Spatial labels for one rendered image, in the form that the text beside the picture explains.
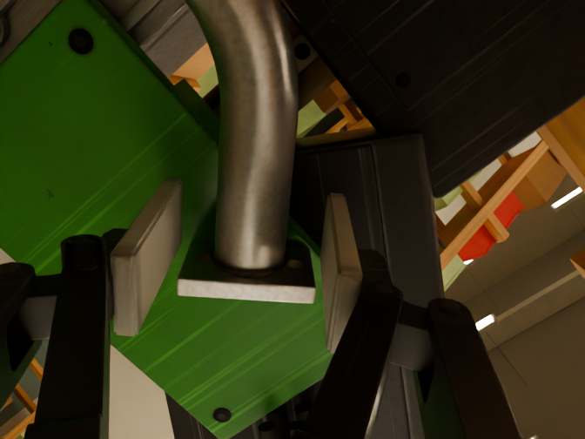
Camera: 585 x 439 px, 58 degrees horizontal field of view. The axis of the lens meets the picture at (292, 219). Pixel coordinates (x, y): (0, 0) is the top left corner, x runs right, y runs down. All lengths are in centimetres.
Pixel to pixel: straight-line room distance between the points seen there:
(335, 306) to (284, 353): 12
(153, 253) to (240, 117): 6
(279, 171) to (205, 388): 14
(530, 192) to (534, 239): 550
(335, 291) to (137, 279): 6
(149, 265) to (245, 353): 11
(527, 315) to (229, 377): 763
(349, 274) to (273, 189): 6
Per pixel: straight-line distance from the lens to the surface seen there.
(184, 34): 85
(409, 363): 16
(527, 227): 968
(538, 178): 432
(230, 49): 19
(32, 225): 27
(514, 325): 791
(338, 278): 16
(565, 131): 104
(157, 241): 19
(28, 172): 26
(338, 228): 19
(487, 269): 979
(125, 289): 17
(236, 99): 20
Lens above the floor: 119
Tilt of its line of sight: 2 degrees up
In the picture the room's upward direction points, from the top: 142 degrees clockwise
